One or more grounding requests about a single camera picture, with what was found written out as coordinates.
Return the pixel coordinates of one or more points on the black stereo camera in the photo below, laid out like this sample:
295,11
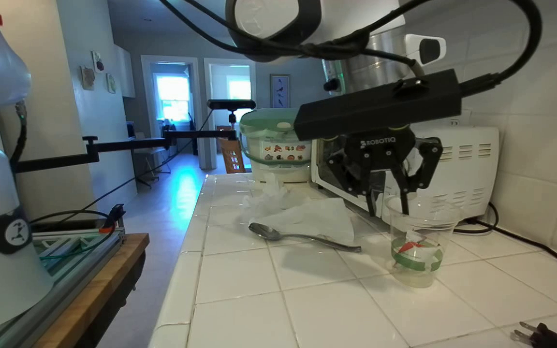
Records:
231,102

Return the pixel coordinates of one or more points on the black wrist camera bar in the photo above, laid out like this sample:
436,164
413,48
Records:
376,106

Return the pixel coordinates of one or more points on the metal spoon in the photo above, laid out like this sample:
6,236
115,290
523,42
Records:
262,230

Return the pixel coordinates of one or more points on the framed wall picture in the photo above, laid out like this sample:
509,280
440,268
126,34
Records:
281,89

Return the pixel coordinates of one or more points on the brown wooden chair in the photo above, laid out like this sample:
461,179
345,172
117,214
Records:
233,156

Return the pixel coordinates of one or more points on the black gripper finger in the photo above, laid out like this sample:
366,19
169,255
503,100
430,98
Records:
343,170
428,170

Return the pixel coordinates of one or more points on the white hanging wall cabinet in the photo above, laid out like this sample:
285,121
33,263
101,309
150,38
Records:
124,69

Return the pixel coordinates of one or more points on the red and white sachet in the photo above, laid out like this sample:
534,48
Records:
409,245

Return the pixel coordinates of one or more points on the clear container with green lid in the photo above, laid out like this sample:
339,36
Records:
275,150

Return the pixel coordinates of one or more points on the translucent white plastic bag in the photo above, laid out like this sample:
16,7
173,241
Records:
310,214

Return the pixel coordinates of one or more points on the small white camera device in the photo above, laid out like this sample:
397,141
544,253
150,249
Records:
426,48

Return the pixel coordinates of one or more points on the orange and black clamp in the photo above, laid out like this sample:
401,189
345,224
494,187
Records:
113,218

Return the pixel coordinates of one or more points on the clear cup with green band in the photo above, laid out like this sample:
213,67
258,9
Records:
414,270

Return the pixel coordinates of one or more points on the black power plug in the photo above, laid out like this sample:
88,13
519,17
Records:
546,334

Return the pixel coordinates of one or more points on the white toaster oven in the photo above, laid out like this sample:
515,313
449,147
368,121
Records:
472,166

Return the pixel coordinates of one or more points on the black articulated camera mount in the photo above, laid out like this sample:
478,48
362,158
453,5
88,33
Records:
130,143

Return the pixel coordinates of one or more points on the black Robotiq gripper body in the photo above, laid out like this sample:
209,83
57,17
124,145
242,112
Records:
380,150

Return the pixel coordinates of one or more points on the aluminium frame rail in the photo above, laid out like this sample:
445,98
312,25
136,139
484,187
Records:
66,251

